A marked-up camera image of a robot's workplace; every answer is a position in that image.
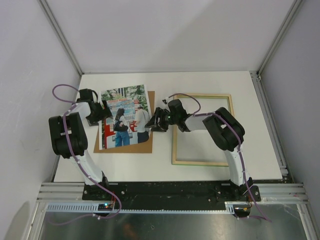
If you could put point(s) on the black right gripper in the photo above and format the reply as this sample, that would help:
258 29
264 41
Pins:
160 127

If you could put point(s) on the printed photo of two people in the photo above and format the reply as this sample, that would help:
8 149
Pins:
125 117

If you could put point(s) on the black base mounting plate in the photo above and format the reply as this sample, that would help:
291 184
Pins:
174 195

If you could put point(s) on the right aluminium corner post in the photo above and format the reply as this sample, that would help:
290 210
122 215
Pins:
281 33

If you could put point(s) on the white slotted cable duct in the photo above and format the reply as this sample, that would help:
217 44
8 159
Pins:
105 208

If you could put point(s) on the aluminium corner post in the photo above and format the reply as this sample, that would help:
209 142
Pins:
44 5
281 33

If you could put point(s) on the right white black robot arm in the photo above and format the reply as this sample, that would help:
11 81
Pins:
226 132

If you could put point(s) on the left aluminium corner post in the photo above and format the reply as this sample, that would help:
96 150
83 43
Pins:
44 5

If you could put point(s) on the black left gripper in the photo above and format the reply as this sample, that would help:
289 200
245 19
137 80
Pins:
105 113

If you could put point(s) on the brown cardboard backing board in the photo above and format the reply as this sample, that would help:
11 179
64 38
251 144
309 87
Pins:
150 140

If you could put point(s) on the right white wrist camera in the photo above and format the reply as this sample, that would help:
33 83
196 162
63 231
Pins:
166 100

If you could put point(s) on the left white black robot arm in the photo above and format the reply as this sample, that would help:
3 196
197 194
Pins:
69 139

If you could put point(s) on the green wooden photo frame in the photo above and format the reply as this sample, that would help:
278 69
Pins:
197 148

